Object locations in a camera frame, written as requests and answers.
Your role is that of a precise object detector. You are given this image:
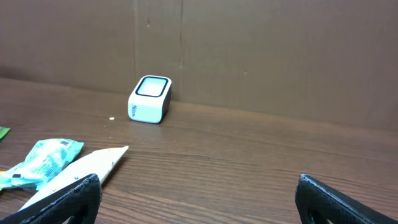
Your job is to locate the teal tissue packet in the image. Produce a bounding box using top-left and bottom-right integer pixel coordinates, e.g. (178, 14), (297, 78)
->
(1, 138), (84, 190)

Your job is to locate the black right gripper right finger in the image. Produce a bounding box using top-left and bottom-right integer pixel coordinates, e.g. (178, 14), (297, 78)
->
(295, 174), (397, 224)

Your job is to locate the white barcode scanner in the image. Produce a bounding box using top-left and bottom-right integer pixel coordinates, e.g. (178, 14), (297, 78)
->
(127, 75), (172, 124)

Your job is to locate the white tube gold cap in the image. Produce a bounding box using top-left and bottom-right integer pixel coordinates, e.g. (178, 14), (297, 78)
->
(19, 146), (129, 210)

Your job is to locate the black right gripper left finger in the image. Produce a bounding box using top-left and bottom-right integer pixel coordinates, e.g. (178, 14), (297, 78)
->
(1, 174), (103, 224)

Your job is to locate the green snack packet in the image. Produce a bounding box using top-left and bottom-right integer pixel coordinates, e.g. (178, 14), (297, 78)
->
(0, 126), (11, 140)

